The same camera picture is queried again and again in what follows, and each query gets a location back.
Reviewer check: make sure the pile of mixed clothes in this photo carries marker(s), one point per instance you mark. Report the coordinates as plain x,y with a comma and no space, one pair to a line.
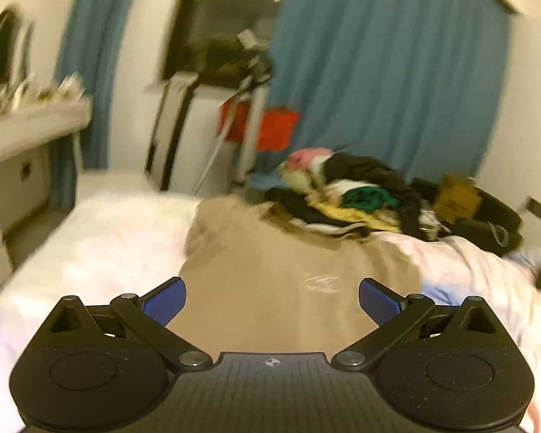
334,192

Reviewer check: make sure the brown cardboard box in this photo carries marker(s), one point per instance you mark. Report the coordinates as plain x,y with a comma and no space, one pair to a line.
458,198

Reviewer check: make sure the right blue curtain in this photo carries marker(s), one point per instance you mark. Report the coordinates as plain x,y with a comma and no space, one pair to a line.
414,83

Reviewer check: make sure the white black folded board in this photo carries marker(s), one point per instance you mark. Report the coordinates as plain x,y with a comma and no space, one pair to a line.
166,134

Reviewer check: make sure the beige t-shirt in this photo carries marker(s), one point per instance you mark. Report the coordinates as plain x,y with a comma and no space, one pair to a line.
253,285

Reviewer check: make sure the wall socket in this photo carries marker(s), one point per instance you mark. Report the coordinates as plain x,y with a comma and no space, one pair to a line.
533,207

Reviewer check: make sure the vanity mirror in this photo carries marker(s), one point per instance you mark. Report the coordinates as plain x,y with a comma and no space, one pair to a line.
16,32

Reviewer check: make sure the blue curtain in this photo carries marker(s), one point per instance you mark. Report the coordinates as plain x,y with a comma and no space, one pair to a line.
90,48
414,83

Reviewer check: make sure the white dressing table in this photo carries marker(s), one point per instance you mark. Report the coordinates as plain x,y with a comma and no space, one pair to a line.
24,166

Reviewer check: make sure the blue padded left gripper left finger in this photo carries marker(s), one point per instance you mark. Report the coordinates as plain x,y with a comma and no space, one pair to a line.
163,303

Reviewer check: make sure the left blue curtain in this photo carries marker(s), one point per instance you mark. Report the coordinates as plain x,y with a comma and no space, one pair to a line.
90,48

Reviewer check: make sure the garment steamer stand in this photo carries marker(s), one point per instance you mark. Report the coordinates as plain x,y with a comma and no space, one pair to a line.
254,91

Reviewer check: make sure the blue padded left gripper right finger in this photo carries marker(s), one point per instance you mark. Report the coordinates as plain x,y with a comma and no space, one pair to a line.
380,303

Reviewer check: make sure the dark window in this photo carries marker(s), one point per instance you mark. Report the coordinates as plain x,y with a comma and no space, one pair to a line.
203,37

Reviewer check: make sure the red bag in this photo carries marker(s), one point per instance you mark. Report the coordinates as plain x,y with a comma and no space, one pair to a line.
275,132

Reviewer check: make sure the white pink bed duvet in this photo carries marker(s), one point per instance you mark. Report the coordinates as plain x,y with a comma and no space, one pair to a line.
114,244

